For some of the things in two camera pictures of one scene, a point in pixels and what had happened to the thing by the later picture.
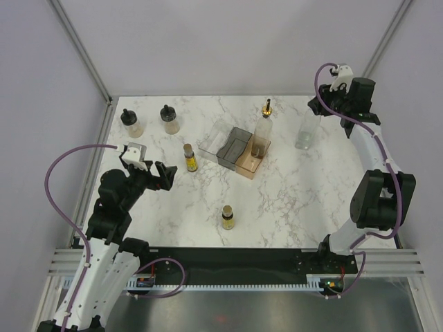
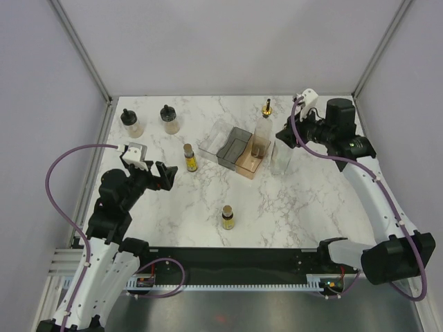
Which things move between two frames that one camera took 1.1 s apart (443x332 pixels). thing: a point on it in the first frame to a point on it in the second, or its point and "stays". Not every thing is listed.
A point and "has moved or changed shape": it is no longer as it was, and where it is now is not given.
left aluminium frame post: (78, 46) stays
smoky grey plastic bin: (228, 155) stays
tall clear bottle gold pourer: (307, 131) has moved or changed shape
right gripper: (327, 94) to (288, 135)
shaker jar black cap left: (129, 120) stays
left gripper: (166, 174) stays
